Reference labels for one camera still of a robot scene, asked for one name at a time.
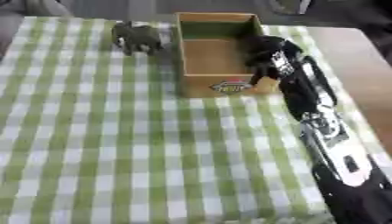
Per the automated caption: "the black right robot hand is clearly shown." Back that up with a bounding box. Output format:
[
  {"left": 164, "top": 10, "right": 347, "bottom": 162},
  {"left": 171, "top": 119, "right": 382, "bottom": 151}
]
[{"left": 241, "top": 35, "right": 306, "bottom": 87}]

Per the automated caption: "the tan cardboard box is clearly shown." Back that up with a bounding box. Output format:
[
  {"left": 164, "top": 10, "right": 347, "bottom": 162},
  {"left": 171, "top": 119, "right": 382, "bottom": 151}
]
[{"left": 174, "top": 11, "right": 279, "bottom": 98}]

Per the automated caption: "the dark green toy elephant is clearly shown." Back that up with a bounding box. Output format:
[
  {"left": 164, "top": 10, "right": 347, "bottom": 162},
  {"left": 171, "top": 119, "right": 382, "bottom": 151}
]
[{"left": 110, "top": 20, "right": 165, "bottom": 57}]

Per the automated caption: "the grey chair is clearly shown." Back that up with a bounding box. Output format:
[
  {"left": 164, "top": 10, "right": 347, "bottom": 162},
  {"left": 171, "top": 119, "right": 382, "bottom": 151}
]
[{"left": 0, "top": 0, "right": 74, "bottom": 18}]

